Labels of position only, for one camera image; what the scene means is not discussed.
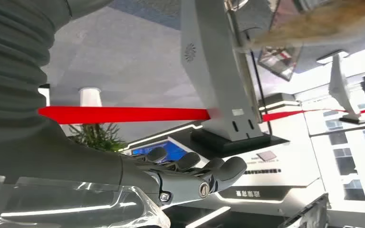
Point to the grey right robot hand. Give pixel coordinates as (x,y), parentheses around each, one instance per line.
(75,163)

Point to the green potted plant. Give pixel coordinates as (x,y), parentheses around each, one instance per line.
(97,138)

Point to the clear plastic wrap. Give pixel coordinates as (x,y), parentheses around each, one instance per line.
(75,207)

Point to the white plant pot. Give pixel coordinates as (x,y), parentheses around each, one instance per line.
(90,97)

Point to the red barrier tape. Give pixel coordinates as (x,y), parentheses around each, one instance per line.
(122,114)

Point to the blue display screen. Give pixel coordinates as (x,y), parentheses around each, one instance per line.
(166,151)

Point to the grey kiosk stand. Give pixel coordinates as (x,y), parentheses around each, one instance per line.
(211,78)

